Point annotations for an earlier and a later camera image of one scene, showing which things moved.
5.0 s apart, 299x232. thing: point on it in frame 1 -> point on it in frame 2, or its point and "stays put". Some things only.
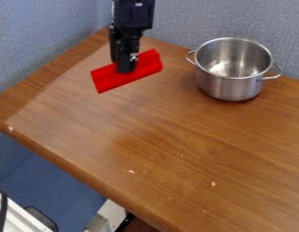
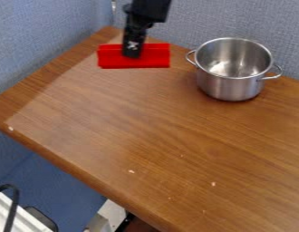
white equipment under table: [108, 218] stays put
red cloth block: [108, 78] -> [155, 57]
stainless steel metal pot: [233, 66] stays put
